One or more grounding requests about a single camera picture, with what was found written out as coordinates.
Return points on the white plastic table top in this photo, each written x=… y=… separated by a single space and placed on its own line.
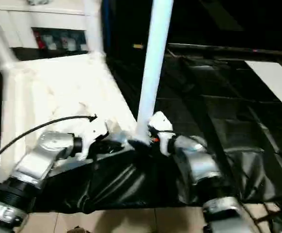
x=58 y=92

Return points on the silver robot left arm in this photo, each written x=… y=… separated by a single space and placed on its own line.
x=39 y=160

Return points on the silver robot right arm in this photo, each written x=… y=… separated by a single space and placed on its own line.
x=199 y=170

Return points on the black plastic mat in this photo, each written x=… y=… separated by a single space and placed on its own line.
x=228 y=126

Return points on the small brown cardboard piece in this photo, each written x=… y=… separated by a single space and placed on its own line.
x=138 y=46

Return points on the small red bottle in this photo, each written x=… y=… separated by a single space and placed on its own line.
x=39 y=41

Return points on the white flat board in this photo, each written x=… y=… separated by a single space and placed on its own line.
x=274 y=85

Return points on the white glass-door cabinet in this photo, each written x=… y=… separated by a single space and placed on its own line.
x=34 y=22

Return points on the black tripod stand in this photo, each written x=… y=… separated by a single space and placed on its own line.
x=277 y=218

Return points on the dark patterned jar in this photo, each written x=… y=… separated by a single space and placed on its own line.
x=38 y=1

